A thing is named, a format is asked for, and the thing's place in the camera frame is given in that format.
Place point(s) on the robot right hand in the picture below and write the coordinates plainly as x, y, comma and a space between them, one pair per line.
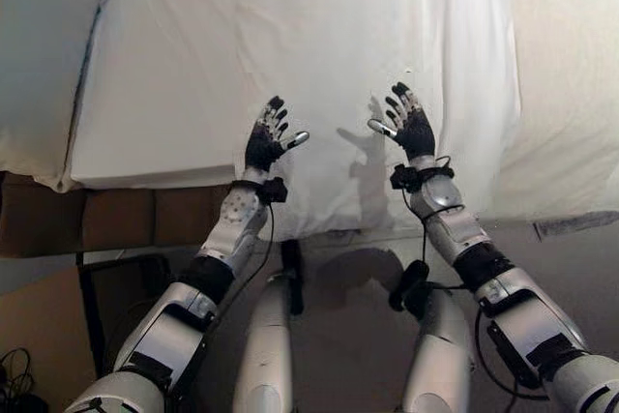
416, 135

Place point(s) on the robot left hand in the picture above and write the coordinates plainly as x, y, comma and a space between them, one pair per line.
261, 144

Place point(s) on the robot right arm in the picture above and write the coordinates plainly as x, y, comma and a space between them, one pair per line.
527, 316

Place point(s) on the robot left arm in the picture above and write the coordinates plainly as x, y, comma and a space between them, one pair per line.
169, 326

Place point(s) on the white duvet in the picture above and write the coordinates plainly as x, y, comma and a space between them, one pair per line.
348, 45

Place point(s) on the white sheeted mattress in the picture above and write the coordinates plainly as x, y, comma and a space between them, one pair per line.
164, 84

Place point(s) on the white blanket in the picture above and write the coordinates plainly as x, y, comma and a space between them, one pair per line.
566, 84

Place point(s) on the robot left leg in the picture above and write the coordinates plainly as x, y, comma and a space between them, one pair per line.
266, 340

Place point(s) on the robot leg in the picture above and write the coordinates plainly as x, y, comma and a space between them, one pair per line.
442, 340
266, 340

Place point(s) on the robot right leg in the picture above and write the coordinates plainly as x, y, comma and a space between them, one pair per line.
442, 340

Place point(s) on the white pillow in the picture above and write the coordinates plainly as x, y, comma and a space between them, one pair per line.
38, 69

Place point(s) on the brown cardboard box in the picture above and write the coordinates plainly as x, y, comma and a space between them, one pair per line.
43, 331

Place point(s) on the brown wooden bed frame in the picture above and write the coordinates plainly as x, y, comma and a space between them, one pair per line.
97, 217

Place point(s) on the black metal frame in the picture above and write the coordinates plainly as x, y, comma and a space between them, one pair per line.
89, 316

